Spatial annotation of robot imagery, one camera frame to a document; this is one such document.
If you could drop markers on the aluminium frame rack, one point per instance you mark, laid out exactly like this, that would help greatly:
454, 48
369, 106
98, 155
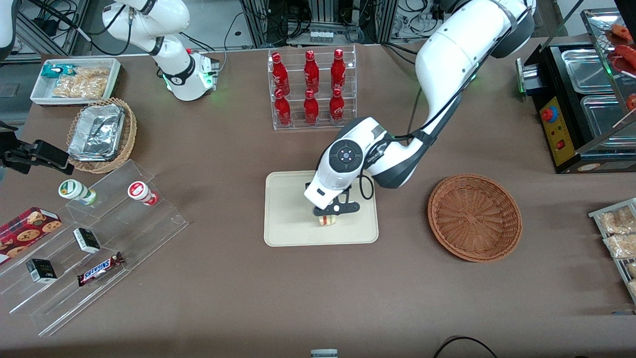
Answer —
318, 12

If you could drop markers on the white power strip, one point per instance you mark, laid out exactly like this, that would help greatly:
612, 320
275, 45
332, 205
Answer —
321, 36

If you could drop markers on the green lid yogurt cup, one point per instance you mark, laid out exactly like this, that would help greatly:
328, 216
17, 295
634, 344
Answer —
74, 190

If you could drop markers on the stack of foil trays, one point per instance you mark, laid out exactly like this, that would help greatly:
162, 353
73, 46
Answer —
97, 132

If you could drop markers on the clear snack bag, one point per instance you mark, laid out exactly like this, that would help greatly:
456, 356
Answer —
621, 246
618, 221

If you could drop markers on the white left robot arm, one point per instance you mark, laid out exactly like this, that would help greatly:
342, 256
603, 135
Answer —
447, 49

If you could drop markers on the red cookie box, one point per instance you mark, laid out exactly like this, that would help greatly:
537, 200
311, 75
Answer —
25, 231

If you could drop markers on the white rectangular snack tray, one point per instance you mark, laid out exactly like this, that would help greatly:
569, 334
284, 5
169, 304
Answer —
39, 94

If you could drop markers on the beige plastic tray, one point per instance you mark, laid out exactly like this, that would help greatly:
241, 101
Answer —
288, 219

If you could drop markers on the metal snack tray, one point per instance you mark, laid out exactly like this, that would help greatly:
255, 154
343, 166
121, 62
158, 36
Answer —
596, 215

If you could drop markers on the clear acrylic bottle rack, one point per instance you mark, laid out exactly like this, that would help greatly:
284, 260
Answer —
298, 122

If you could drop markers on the clear bag of crackers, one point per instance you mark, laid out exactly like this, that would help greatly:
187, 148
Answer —
84, 82

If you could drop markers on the triangle sandwich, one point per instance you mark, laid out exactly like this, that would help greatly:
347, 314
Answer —
328, 223

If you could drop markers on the Snickers chocolate bar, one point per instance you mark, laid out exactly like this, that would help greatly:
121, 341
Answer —
99, 269

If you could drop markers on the small grey white object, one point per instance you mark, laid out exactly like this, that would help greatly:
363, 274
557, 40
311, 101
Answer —
324, 353

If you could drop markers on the teal snack packet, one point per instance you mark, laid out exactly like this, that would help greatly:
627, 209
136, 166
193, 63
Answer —
57, 70

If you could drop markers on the red lid yogurt cup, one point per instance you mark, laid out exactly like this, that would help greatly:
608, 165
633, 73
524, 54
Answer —
140, 191

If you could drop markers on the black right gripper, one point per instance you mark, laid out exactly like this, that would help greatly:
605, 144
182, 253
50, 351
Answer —
14, 158

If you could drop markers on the small black box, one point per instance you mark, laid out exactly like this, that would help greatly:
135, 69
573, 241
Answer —
41, 271
87, 240

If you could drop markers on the red cola bottle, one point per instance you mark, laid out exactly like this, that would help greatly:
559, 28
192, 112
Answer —
311, 72
280, 74
311, 108
337, 107
282, 109
338, 69

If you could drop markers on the clear acrylic stepped display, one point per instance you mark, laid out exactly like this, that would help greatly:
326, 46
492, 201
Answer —
149, 228

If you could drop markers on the steel food pan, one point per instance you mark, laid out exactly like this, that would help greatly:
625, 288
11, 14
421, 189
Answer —
586, 69
603, 122

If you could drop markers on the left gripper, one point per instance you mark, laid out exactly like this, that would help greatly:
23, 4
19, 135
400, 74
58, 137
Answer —
307, 185

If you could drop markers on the red sausage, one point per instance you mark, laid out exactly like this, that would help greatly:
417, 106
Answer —
627, 53
622, 32

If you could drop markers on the small light wicker basket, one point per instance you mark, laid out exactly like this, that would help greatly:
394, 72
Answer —
130, 129

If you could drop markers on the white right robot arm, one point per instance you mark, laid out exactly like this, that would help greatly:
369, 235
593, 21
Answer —
174, 64

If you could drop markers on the black food warmer machine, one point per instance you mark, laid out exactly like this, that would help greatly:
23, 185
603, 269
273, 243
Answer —
559, 134

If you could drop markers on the large brown wicker basket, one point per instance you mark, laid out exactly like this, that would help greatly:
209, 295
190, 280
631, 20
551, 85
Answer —
472, 219

